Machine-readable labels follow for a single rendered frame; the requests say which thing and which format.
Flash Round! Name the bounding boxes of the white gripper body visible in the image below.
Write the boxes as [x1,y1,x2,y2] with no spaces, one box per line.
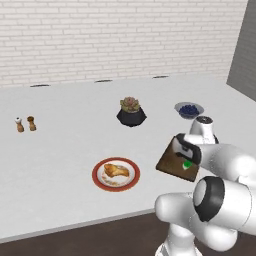
[174,133,198,160]

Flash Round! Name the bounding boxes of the brown wooden cutting board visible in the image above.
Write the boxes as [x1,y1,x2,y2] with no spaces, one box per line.
[155,136,200,183]

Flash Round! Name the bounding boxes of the golden brown cooked meat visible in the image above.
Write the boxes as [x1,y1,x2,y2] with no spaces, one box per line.
[103,163,130,178]

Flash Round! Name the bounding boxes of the red rimmed white plate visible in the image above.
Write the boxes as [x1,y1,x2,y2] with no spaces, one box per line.
[91,157,141,193]

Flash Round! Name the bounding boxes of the dark blueberries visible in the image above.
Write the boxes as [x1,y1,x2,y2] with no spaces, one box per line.
[179,104,198,117]

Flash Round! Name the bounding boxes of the pale blue bowl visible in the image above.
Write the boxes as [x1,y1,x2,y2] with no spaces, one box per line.
[173,101,205,120]

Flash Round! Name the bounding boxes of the succulent in black pot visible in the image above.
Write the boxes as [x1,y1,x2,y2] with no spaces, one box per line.
[116,96,148,128]

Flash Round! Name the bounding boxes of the wooden pepper mill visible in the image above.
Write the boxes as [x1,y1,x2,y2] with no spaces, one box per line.
[26,115,37,132]

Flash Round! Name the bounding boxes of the wooden salt shaker white top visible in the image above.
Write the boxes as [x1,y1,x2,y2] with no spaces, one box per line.
[14,116,25,133]

